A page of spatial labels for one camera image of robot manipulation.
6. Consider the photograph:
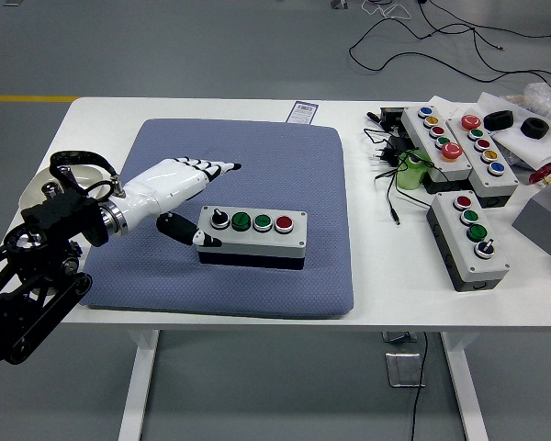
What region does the grey five-button control box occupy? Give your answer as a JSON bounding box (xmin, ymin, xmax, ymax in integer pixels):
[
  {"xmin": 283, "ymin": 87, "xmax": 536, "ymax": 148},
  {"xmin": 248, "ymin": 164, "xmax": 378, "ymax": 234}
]
[
  {"xmin": 400, "ymin": 106, "xmax": 474, "ymax": 195},
  {"xmin": 445, "ymin": 113, "xmax": 521, "ymax": 210}
]

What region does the purple white label card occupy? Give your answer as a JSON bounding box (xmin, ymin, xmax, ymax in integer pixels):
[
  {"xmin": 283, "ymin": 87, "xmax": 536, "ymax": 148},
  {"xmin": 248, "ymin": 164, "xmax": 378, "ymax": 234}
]
[{"xmin": 286, "ymin": 100, "xmax": 319, "ymax": 125}]

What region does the green cylindrical roll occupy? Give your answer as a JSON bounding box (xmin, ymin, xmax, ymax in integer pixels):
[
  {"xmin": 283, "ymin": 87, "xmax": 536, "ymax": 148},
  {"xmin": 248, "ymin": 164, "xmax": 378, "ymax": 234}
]
[{"xmin": 396, "ymin": 150, "xmax": 435, "ymax": 192}]

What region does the black power adapter with cord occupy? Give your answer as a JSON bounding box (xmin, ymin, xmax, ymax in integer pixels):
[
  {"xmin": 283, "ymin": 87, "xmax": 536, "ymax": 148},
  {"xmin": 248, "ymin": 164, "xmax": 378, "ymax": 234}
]
[{"xmin": 363, "ymin": 127, "xmax": 435, "ymax": 227}]

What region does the grey four-button control box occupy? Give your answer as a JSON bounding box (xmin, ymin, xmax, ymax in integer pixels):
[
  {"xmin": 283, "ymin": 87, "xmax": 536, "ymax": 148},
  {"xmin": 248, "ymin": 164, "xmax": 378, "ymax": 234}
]
[
  {"xmin": 196, "ymin": 205, "xmax": 309, "ymax": 272},
  {"xmin": 425, "ymin": 190, "xmax": 511, "ymax": 294}
]

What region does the white foam sheet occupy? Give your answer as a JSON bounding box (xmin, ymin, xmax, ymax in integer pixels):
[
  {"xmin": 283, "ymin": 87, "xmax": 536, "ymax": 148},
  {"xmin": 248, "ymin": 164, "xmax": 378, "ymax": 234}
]
[{"xmin": 479, "ymin": 91, "xmax": 551, "ymax": 171}]

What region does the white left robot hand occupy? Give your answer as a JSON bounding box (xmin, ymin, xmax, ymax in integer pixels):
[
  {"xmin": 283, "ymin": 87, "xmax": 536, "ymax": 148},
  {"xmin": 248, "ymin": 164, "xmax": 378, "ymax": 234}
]
[{"xmin": 118, "ymin": 157, "xmax": 243, "ymax": 248}]

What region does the white floor cable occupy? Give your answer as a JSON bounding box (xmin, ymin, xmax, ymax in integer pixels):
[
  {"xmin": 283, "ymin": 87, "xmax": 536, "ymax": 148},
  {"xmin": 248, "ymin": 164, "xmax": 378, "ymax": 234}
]
[{"xmin": 361, "ymin": 0, "xmax": 412, "ymax": 22}]

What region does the clear plastic bag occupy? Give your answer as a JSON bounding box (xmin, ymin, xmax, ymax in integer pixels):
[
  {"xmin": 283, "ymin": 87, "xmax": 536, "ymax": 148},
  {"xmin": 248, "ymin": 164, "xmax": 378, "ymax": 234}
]
[{"xmin": 504, "ymin": 82, "xmax": 551, "ymax": 124}]

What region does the metal floor plate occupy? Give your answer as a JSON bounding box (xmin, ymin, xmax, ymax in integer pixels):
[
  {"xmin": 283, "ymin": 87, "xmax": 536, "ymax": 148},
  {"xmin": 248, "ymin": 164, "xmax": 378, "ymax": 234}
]
[{"xmin": 385, "ymin": 351, "xmax": 427, "ymax": 390}]

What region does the white paper sheet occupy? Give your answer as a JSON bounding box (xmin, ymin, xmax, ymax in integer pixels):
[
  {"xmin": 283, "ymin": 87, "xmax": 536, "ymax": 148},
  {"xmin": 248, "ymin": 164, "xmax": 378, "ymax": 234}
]
[{"xmin": 427, "ymin": 95, "xmax": 472, "ymax": 121}]

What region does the small black box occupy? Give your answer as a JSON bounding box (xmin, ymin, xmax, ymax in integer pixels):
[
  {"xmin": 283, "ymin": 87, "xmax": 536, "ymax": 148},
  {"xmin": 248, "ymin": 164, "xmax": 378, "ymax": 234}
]
[{"xmin": 378, "ymin": 107, "xmax": 406, "ymax": 130}]

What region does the grey block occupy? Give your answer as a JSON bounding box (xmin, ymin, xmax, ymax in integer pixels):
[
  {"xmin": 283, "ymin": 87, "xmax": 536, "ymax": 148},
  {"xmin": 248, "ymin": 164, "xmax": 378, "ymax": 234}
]
[{"xmin": 512, "ymin": 178, "xmax": 551, "ymax": 258}]

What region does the long black floor cable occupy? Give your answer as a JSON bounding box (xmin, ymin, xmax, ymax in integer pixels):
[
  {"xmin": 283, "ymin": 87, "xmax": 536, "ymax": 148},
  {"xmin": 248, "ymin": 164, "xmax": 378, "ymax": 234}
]
[{"xmin": 348, "ymin": 8, "xmax": 551, "ymax": 94}]

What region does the white table leg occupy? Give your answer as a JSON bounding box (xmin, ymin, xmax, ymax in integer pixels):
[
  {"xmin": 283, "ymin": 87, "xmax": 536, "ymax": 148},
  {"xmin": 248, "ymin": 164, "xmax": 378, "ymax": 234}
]
[
  {"xmin": 440, "ymin": 333, "xmax": 490, "ymax": 441},
  {"xmin": 118, "ymin": 329, "xmax": 161, "ymax": 441}
]

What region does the black cable under table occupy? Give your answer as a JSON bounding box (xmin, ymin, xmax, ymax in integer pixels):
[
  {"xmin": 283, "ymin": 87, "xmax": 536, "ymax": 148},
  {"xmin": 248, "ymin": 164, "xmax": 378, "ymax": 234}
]
[{"xmin": 410, "ymin": 333, "xmax": 429, "ymax": 441}]

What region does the blue-grey padded mat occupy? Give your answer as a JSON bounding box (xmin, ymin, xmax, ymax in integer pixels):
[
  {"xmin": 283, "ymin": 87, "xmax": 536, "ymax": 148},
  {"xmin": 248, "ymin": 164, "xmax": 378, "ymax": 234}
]
[{"xmin": 80, "ymin": 118, "xmax": 355, "ymax": 321}]

